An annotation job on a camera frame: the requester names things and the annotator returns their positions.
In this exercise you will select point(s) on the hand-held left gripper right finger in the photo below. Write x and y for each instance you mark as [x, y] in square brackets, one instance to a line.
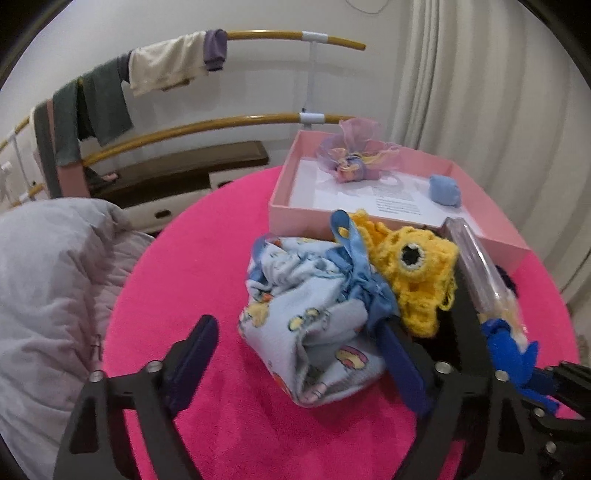
[406, 369]

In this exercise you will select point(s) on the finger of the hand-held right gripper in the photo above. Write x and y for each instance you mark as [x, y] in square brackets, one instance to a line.
[570, 383]
[568, 447]

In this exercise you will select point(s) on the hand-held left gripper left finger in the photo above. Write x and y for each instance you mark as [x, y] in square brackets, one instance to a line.
[194, 360]

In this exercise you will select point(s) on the royal blue scrunchie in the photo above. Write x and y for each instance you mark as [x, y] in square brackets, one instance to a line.
[508, 355]

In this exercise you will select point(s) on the yellow crochet toy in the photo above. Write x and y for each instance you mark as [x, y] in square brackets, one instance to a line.
[415, 281]

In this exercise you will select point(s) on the clear bag of cotton swabs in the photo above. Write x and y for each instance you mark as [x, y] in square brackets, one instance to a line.
[468, 251]

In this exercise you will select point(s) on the pink cardboard box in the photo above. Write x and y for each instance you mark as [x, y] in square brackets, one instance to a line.
[295, 203]

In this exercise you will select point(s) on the grey duvet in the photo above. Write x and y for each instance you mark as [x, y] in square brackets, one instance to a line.
[51, 286]

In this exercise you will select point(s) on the white paper sheet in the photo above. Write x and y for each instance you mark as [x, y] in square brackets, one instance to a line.
[392, 198]

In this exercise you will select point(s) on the light blue scrunchie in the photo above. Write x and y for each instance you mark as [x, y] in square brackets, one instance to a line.
[445, 190]

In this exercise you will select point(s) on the low bench with drawers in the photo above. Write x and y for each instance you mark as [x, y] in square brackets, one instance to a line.
[184, 170]

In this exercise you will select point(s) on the pink and grey garment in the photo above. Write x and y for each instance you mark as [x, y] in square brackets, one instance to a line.
[69, 182]

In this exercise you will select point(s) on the purple organza pouch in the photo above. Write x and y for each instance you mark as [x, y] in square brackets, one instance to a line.
[351, 159]

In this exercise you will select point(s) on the grey-green garment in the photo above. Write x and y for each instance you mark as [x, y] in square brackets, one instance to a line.
[67, 129]

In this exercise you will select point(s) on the dark grey towel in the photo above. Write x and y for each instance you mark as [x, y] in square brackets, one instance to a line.
[108, 101]

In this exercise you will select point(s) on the white curtain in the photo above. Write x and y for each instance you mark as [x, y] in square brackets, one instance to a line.
[485, 92]

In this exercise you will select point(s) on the cream garment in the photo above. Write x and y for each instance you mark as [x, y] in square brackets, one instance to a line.
[166, 62]

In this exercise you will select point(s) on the purple garment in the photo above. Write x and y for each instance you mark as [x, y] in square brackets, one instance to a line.
[214, 48]

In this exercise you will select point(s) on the wooden barre rail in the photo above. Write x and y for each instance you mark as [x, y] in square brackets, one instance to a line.
[277, 35]
[207, 125]

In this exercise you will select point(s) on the white barre post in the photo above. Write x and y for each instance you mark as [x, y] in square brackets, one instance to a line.
[315, 78]
[14, 157]

